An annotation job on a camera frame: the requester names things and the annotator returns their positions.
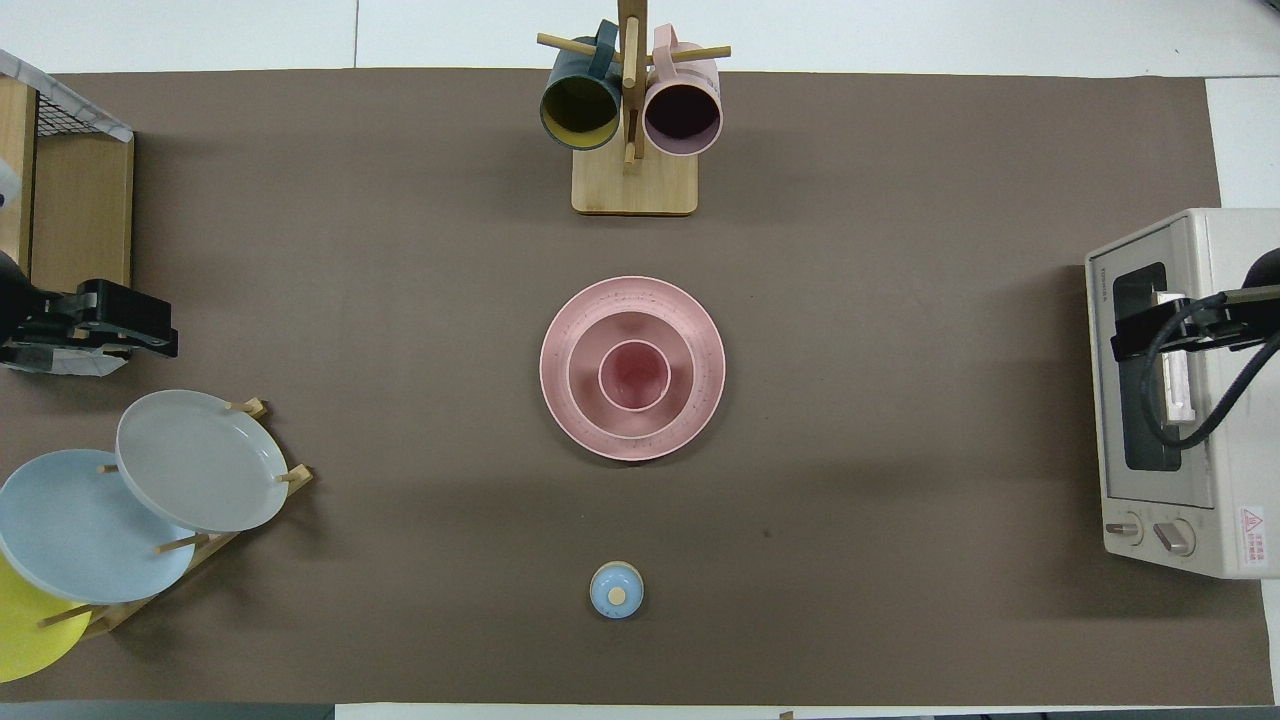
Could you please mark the dark teal mug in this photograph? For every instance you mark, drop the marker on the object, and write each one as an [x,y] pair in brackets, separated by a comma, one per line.
[580,105]

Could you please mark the beige toaster oven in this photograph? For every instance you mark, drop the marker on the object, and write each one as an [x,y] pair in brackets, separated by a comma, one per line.
[1235,450]

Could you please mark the pale pink mug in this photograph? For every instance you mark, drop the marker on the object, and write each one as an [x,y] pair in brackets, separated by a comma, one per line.
[683,115]

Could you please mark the wooden plate rack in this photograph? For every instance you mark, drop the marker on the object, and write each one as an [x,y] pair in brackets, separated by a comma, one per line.
[296,478]

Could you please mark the light blue plate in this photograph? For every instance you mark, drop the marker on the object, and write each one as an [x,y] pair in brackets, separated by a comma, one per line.
[80,530]

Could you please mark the brown table mat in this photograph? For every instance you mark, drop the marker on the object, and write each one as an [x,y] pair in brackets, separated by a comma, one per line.
[420,300]

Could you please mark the grey plate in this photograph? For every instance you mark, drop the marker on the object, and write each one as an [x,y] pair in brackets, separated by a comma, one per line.
[200,460]

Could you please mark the pink speckled plate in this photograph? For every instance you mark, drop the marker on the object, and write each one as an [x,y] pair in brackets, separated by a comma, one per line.
[632,450]

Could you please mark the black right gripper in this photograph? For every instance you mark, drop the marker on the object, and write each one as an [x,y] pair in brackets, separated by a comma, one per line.
[1240,315]

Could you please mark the wooden mug tree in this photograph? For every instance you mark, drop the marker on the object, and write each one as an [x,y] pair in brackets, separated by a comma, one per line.
[634,185]

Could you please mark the pink tumbler cup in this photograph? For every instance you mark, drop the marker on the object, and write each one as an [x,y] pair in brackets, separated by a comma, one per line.
[634,375]

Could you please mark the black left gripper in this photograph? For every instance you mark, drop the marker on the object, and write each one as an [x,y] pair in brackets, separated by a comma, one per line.
[110,310]

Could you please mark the yellow plate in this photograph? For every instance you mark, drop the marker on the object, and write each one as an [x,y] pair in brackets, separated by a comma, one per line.
[25,635]

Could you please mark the pink bowl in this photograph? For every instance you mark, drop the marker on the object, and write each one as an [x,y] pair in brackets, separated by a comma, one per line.
[583,385]

